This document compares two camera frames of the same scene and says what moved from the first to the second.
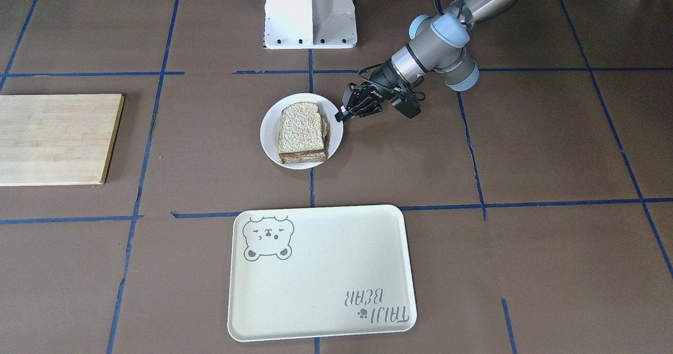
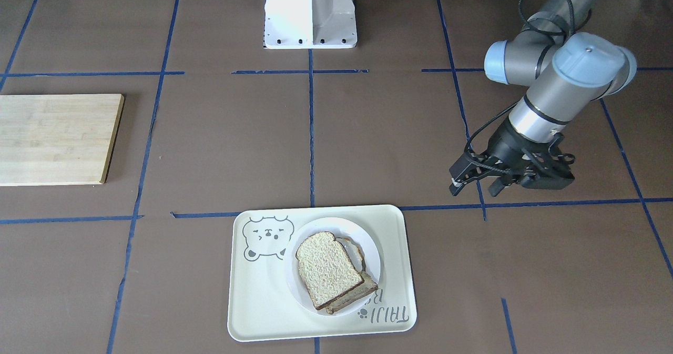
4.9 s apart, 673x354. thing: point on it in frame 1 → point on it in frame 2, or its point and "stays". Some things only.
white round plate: (270, 127) → (294, 275)
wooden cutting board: (52, 139) stays
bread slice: (301, 128) → (328, 270)
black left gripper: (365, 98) → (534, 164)
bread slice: (308, 156) → (368, 285)
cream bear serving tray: (310, 271) stays
